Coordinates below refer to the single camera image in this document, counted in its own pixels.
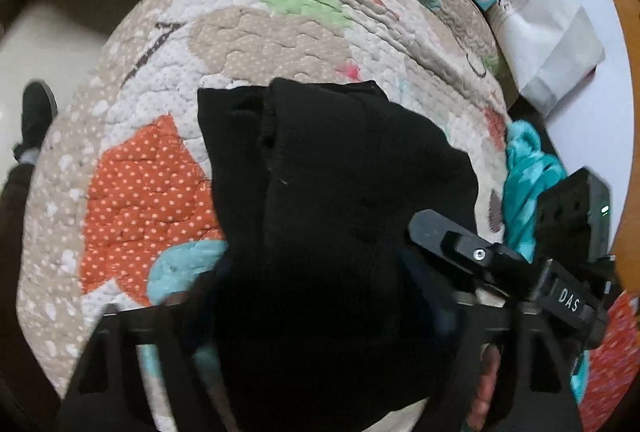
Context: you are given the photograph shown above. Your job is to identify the patterned quilted bedspread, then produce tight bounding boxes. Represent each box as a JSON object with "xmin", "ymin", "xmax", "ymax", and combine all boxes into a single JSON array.
[{"xmin": 17, "ymin": 0, "xmax": 510, "ymax": 396}]

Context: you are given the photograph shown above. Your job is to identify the black shoe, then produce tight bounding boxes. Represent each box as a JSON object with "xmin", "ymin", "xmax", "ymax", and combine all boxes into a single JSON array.
[{"xmin": 13, "ymin": 80, "xmax": 58, "ymax": 164}]

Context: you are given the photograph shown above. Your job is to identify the black pants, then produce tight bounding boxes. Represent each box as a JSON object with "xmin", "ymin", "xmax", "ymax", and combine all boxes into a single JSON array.
[{"xmin": 189, "ymin": 79, "xmax": 478, "ymax": 431}]

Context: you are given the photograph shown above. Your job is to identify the white paper shopping bag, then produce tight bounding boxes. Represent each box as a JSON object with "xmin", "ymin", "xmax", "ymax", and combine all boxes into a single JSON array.
[{"xmin": 488, "ymin": 0, "xmax": 605, "ymax": 116}]

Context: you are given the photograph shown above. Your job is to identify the person's right hand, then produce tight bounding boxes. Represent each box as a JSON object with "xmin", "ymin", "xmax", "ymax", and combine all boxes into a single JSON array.
[{"xmin": 466, "ymin": 344, "xmax": 501, "ymax": 431}]

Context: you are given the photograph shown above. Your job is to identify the teal star fleece blanket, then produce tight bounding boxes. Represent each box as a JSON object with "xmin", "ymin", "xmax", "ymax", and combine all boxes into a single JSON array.
[{"xmin": 501, "ymin": 119, "xmax": 591, "ymax": 408}]

